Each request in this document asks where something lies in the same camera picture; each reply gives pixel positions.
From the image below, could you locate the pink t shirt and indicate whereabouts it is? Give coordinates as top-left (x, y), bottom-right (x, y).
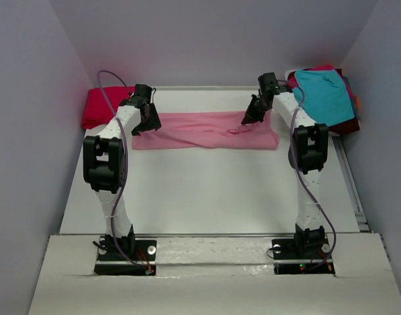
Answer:
top-left (131, 111), bottom-right (279, 150)

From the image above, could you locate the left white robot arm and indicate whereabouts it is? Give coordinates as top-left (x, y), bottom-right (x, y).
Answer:
top-left (83, 84), bottom-right (161, 262)

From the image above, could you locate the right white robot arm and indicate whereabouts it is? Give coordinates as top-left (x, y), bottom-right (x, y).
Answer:
top-left (242, 72), bottom-right (329, 260)

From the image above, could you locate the magenta t shirt in pile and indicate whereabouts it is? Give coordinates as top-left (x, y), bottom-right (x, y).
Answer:
top-left (284, 64), bottom-right (334, 85)

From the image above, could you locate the folded red t shirt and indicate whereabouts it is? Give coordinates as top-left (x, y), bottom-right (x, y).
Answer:
top-left (81, 86), bottom-right (135, 130)

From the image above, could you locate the teal t shirt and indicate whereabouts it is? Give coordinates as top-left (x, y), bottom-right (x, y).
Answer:
top-left (293, 70), bottom-right (355, 127)

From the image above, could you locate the dark maroon t shirt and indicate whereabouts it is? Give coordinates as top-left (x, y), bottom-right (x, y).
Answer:
top-left (329, 68), bottom-right (360, 136)

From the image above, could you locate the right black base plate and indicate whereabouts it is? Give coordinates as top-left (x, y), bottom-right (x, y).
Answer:
top-left (266, 238), bottom-right (335, 275)

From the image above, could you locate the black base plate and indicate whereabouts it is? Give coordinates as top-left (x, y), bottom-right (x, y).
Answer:
top-left (266, 238), bottom-right (335, 275)
top-left (93, 237), bottom-right (157, 276)

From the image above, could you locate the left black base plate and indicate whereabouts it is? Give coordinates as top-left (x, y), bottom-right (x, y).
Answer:
top-left (93, 237), bottom-right (157, 276)

